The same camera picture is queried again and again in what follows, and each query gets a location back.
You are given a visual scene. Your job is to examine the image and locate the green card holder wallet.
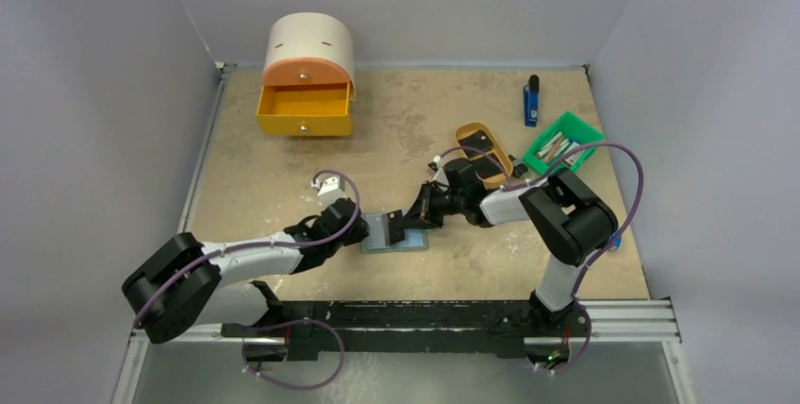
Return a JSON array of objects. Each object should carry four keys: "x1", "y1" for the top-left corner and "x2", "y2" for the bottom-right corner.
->
[{"x1": 360, "y1": 210, "x2": 428, "y2": 253}]

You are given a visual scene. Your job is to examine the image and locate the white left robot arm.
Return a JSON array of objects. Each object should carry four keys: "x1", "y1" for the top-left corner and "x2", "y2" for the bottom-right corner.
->
[{"x1": 121, "y1": 197, "x2": 369, "y2": 344}]

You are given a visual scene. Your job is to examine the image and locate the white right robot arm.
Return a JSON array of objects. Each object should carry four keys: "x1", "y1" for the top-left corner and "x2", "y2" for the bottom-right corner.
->
[{"x1": 388, "y1": 159, "x2": 619, "y2": 335}]

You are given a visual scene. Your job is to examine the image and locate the black VIP card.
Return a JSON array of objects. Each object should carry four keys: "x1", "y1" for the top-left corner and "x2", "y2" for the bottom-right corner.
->
[{"x1": 475, "y1": 159, "x2": 506, "y2": 183}]

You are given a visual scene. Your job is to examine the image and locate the stack of black cards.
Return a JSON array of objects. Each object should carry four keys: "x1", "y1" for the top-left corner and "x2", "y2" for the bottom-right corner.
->
[{"x1": 460, "y1": 130, "x2": 493, "y2": 151}]

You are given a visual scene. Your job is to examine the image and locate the tan oval tray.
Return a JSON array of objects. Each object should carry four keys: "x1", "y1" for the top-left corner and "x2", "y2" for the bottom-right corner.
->
[{"x1": 455, "y1": 122, "x2": 513, "y2": 189}]

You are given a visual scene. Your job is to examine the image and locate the yellow open drawer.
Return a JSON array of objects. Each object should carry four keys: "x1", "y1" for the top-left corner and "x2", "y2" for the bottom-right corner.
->
[{"x1": 256, "y1": 83, "x2": 354, "y2": 137}]

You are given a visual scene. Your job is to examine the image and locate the blue lighter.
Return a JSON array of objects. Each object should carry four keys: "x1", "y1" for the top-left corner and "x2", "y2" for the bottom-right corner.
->
[{"x1": 523, "y1": 75, "x2": 540, "y2": 127}]

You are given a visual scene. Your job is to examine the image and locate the green plastic bin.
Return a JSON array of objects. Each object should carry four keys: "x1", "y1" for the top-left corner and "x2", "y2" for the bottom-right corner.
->
[{"x1": 523, "y1": 111, "x2": 605, "y2": 174}]

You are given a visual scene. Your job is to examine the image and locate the small blue object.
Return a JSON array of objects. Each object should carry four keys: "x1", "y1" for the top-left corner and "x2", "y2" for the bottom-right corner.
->
[{"x1": 608, "y1": 236, "x2": 623, "y2": 251}]

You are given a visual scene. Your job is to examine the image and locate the white and orange drawer cabinet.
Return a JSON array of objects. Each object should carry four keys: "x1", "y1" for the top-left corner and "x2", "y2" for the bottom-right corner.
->
[{"x1": 261, "y1": 12, "x2": 355, "y2": 100}]

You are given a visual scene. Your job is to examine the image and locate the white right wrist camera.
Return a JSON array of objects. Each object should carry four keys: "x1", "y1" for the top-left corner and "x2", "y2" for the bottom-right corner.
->
[{"x1": 427, "y1": 156, "x2": 448, "y2": 185}]

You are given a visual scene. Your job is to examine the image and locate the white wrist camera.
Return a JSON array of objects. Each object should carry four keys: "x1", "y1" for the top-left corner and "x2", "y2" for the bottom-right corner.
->
[
  {"x1": 311, "y1": 175, "x2": 347, "y2": 206},
  {"x1": 427, "y1": 156, "x2": 448, "y2": 185}
]

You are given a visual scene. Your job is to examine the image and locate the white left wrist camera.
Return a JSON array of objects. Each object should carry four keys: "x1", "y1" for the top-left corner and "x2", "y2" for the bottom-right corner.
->
[{"x1": 311, "y1": 175, "x2": 347, "y2": 206}]

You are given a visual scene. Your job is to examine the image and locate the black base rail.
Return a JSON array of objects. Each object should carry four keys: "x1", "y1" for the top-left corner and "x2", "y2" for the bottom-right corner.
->
[{"x1": 221, "y1": 300, "x2": 592, "y2": 363}]

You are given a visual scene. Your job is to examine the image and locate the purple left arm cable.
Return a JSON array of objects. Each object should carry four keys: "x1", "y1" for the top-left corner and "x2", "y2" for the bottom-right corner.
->
[{"x1": 132, "y1": 169, "x2": 362, "y2": 391}]

